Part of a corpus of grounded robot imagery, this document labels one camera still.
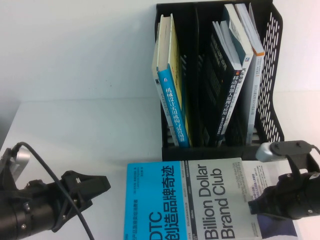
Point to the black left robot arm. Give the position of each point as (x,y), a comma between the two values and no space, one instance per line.
(25,215)

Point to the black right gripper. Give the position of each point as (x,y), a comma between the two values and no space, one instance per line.
(287,197)

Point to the white magazine with suited man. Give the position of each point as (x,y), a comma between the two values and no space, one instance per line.
(260,175)

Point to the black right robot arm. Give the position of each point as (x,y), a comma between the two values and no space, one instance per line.
(315,197)

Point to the black plastic mesh book stand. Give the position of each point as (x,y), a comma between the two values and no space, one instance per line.
(212,153)

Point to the blue spine yellow cover book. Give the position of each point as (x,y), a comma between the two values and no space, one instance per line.
(172,105)

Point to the white book with orange band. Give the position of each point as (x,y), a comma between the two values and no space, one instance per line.
(255,100)

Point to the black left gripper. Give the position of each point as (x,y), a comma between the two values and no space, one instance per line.
(70,197)

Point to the white spine teal cover book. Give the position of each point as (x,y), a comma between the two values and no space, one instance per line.
(240,37)

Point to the blue and grey DTC book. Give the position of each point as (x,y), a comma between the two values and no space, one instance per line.
(162,200)

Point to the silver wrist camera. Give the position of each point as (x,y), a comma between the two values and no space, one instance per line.
(21,160)
(267,152)

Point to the black mobile robot book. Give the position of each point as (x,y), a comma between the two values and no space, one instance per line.
(228,105)

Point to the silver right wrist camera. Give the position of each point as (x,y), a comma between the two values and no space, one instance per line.
(267,152)

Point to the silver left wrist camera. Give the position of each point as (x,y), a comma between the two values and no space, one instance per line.
(21,160)

